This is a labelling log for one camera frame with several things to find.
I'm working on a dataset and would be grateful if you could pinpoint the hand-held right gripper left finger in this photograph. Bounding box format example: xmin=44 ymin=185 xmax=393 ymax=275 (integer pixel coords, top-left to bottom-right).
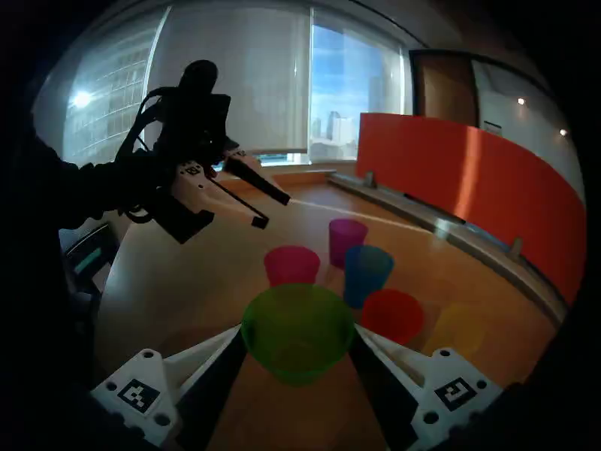
xmin=89 ymin=326 xmax=250 ymax=451

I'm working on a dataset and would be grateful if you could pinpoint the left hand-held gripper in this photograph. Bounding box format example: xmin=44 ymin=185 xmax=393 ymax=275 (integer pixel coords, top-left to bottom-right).
xmin=114 ymin=59 xmax=292 ymax=244

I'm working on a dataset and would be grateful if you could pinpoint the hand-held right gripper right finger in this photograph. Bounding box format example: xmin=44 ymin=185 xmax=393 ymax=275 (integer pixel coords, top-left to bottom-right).
xmin=349 ymin=324 xmax=506 ymax=451

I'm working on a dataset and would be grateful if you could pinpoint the green plastic cup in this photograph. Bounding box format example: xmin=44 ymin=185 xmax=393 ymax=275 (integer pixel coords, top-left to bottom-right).
xmin=240 ymin=283 xmax=356 ymax=387

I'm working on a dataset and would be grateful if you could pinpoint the person's left forearm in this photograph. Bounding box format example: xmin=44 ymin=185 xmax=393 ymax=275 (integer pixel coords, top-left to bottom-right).
xmin=28 ymin=141 xmax=142 ymax=232

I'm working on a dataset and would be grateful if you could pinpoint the yellow plastic cup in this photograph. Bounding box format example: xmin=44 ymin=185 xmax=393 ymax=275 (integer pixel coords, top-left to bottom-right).
xmin=424 ymin=304 xmax=487 ymax=356

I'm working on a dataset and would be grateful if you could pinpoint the red plastic cup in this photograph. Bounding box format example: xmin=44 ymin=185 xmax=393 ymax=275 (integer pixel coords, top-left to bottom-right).
xmin=361 ymin=289 xmax=425 ymax=347

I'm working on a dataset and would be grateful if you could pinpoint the blue plastic cup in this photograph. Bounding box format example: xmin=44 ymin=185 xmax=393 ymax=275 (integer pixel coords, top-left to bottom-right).
xmin=343 ymin=244 xmax=395 ymax=310

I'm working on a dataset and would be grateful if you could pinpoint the pink plastic cup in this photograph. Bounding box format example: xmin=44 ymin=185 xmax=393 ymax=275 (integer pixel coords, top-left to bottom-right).
xmin=264 ymin=245 xmax=322 ymax=289

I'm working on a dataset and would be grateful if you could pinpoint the purple plastic cup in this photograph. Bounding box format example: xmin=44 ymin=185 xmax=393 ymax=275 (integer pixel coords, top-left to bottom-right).
xmin=328 ymin=219 xmax=369 ymax=270

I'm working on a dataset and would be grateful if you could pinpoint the red desk screen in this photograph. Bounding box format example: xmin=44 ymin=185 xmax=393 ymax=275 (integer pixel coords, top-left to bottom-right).
xmin=328 ymin=112 xmax=588 ymax=325

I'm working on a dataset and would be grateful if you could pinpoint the black cable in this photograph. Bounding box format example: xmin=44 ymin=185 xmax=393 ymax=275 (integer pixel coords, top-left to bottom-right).
xmin=114 ymin=89 xmax=163 ymax=159

